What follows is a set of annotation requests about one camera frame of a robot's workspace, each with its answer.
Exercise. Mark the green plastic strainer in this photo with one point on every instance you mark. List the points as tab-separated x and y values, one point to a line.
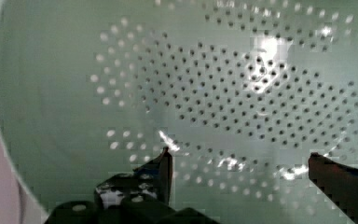
241	92

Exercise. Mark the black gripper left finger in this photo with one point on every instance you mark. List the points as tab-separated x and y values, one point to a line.
153	178

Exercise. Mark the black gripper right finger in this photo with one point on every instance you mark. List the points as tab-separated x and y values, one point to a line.
337	181

